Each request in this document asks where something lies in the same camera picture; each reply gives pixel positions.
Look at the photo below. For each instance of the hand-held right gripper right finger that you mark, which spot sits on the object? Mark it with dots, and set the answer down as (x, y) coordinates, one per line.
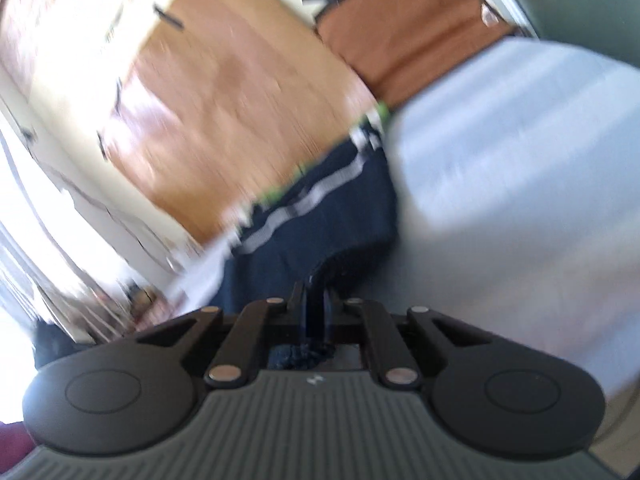
(367, 330)

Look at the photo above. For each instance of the wood pattern vinyl sheet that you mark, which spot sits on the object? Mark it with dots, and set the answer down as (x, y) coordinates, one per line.
(225, 110)

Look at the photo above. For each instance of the brown seat cushion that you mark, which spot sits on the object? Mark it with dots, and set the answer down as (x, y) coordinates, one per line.
(415, 35)

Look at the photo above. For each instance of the green and navy knit sweater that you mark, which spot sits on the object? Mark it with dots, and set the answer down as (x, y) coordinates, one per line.
(325, 210)

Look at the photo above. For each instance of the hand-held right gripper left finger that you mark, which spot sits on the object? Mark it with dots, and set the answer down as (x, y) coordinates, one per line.
(297, 310)

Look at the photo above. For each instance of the striped blue bed sheet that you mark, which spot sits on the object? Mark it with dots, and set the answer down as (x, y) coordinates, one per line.
(500, 185)

